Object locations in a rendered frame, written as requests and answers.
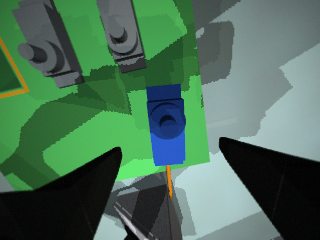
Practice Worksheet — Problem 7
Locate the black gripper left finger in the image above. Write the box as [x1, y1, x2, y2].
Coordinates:
[0, 147, 122, 240]

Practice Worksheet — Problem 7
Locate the blue micro servo with orange cable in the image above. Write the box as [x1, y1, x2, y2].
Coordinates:
[146, 84, 186, 199]

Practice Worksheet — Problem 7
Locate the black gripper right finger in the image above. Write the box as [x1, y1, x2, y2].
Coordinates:
[219, 137, 320, 240]

